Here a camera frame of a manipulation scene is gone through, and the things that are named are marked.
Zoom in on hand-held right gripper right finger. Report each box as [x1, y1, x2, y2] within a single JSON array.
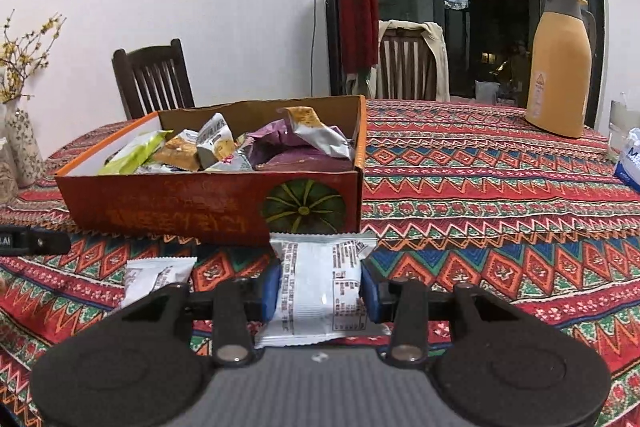
[[359, 259, 526, 368]]

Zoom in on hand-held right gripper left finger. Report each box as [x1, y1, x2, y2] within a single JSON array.
[[120, 264, 281, 368]]

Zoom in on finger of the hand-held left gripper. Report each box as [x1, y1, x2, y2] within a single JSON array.
[[12, 229, 72, 255]]

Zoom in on white snack packet black print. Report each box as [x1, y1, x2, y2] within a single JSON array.
[[255, 232, 391, 348], [120, 257, 198, 310]]

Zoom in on orange cardboard box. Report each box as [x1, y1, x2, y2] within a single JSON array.
[[54, 94, 368, 247]]

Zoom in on green white snack packet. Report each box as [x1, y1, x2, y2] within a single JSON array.
[[102, 130, 173, 175]]

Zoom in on white red snack packet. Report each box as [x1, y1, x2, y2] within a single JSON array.
[[204, 149, 255, 172]]

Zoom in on pink purple snack packet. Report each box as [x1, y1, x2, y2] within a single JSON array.
[[245, 119, 301, 170], [252, 147, 353, 172]]

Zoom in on white orange snack packet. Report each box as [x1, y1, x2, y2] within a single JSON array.
[[196, 113, 237, 170], [279, 106, 353, 158]]

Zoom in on golden brown snack packet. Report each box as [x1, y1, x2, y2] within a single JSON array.
[[150, 134, 202, 171]]

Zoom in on floral ceramic vase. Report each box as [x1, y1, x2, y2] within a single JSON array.
[[4, 99, 46, 188]]

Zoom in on yellow flower branches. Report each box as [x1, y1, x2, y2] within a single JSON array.
[[0, 9, 67, 105]]

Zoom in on dark wooden chair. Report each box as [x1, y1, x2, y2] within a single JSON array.
[[111, 38, 196, 120]]

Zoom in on brown wooden chair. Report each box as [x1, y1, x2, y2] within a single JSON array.
[[377, 27, 438, 102]]

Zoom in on red folded umbrella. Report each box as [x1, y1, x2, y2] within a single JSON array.
[[334, 0, 380, 98]]

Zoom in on yellow thermos jug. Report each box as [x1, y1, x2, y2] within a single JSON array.
[[525, 0, 597, 138]]

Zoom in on dark sliding glass door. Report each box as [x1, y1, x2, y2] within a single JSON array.
[[317, 0, 608, 128]]

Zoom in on blue white tissue pack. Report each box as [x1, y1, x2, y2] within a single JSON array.
[[614, 127, 640, 194]]

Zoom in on clear glass cup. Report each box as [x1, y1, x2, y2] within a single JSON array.
[[607, 93, 640, 160]]

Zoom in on thin wall cable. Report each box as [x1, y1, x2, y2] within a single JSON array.
[[311, 0, 321, 98]]

